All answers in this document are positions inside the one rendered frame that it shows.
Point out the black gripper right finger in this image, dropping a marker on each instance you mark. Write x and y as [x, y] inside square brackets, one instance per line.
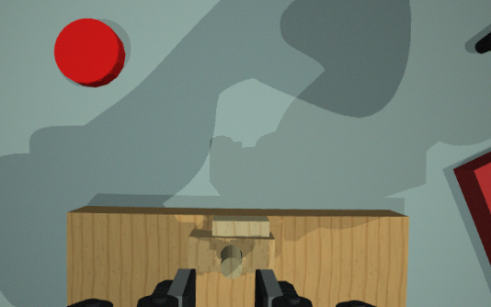
[270, 293]

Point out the red open tray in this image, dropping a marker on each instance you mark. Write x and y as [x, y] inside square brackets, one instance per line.
[474, 188]

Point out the light brown wooden board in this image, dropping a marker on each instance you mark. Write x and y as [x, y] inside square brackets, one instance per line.
[120, 254]

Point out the beige cylinder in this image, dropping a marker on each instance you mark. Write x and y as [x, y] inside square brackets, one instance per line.
[231, 265]

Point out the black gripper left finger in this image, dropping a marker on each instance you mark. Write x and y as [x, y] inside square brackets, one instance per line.
[182, 293]

